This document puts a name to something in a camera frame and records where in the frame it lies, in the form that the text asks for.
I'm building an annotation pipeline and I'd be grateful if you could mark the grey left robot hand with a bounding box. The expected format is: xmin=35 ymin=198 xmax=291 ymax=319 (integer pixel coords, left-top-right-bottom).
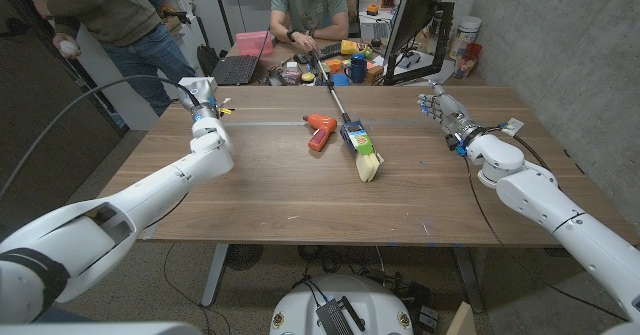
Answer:
xmin=182 ymin=86 xmax=220 ymax=121

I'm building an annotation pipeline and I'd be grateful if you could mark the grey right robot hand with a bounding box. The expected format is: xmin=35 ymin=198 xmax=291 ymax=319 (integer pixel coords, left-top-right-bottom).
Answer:
xmin=417 ymin=80 xmax=481 ymax=141

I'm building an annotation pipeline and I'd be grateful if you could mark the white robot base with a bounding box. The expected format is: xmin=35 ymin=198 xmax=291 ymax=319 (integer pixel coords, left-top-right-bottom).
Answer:
xmin=268 ymin=273 xmax=415 ymax=335

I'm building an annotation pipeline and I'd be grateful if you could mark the orange electric screwdriver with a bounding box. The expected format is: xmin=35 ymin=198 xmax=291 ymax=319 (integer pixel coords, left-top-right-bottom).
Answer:
xmin=302 ymin=113 xmax=339 ymax=153

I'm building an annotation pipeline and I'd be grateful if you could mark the black laptop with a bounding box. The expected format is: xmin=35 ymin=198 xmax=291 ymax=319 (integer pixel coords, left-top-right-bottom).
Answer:
xmin=210 ymin=29 xmax=271 ymax=87

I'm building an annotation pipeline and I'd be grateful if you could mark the pink plastic box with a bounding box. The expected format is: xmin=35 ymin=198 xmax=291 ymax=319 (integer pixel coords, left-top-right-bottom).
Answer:
xmin=234 ymin=30 xmax=275 ymax=58

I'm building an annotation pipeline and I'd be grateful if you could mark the white canister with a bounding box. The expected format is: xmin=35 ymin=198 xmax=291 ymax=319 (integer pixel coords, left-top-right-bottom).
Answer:
xmin=448 ymin=15 xmax=483 ymax=61

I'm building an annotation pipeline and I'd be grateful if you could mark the yellow sponge green label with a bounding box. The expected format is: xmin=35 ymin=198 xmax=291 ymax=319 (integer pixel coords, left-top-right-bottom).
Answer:
xmin=346 ymin=128 xmax=385 ymax=184

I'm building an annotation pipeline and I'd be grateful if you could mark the dark blue mug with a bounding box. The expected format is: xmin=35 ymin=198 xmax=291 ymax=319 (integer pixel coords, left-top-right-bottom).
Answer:
xmin=343 ymin=54 xmax=370 ymax=85

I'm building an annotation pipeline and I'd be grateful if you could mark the black computer monitor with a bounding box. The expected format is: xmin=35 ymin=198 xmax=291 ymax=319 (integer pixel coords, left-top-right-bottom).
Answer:
xmin=382 ymin=0 xmax=454 ymax=64

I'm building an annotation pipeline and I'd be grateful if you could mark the standing person olive sweater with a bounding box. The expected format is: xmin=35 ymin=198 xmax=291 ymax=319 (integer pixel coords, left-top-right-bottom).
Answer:
xmin=27 ymin=0 xmax=197 ymax=117

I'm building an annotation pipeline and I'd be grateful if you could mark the black keyboard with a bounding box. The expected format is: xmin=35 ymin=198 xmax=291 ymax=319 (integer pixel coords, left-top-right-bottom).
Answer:
xmin=317 ymin=41 xmax=344 ymax=61

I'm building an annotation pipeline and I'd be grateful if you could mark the seated person green shirt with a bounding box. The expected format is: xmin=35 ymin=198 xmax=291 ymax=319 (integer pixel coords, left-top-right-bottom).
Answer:
xmin=269 ymin=0 xmax=351 ymax=54

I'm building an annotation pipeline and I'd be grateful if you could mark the black round floor fan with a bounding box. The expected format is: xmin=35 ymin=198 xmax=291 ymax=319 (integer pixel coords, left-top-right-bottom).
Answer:
xmin=225 ymin=243 xmax=265 ymax=272

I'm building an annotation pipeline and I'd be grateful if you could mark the grey table leg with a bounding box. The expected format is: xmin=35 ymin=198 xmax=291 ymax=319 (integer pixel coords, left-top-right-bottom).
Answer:
xmin=200 ymin=243 xmax=230 ymax=309
xmin=452 ymin=247 xmax=485 ymax=314

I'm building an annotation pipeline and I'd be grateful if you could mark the wooden board piece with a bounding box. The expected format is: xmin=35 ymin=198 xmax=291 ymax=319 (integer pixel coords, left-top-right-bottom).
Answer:
xmin=444 ymin=302 xmax=477 ymax=335

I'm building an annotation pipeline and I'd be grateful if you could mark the black electronics box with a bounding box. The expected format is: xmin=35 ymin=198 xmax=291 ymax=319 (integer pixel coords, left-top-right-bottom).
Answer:
xmin=315 ymin=297 xmax=366 ymax=335

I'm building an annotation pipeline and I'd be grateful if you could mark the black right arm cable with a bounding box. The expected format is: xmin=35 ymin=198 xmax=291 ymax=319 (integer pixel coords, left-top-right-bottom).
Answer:
xmin=462 ymin=154 xmax=629 ymax=322

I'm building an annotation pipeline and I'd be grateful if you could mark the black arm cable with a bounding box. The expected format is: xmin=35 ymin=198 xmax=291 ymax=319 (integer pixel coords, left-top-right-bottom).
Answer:
xmin=462 ymin=154 xmax=629 ymax=322
xmin=0 ymin=74 xmax=202 ymax=201

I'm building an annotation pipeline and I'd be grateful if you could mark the white wrist cable tag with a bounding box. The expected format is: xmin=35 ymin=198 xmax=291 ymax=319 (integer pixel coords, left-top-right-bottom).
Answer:
xmin=501 ymin=118 xmax=525 ymax=137

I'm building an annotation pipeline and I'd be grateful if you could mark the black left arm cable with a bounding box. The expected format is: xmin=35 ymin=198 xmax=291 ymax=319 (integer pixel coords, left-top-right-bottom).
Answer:
xmin=0 ymin=74 xmax=202 ymax=201

